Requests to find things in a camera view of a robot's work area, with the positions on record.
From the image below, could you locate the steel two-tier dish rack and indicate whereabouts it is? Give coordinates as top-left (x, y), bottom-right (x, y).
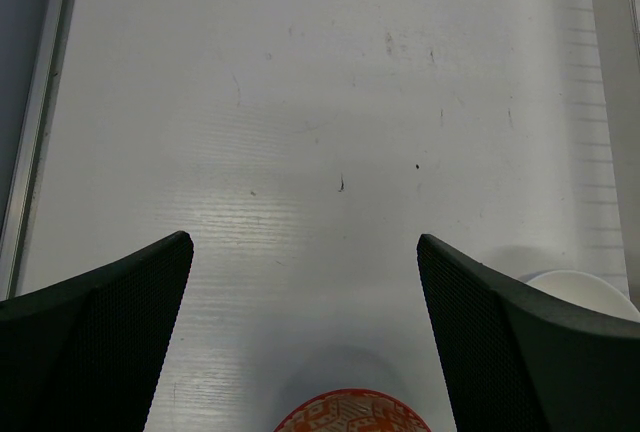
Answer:
top-left (592, 0), bottom-right (639, 302)

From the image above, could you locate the red patterned bowl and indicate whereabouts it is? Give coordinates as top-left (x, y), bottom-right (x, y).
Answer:
top-left (274, 388), bottom-right (431, 432)

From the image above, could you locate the white bowl far left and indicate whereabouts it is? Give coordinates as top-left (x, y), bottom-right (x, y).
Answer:
top-left (526, 270), bottom-right (639, 322)

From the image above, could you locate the aluminium table edge rail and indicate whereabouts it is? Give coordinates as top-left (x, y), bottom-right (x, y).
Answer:
top-left (1, 0), bottom-right (74, 300)

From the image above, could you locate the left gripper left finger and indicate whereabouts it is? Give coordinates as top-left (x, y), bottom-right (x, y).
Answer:
top-left (1, 231), bottom-right (194, 431)

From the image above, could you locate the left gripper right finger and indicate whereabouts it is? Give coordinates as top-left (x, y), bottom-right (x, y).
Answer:
top-left (417, 234), bottom-right (639, 431)

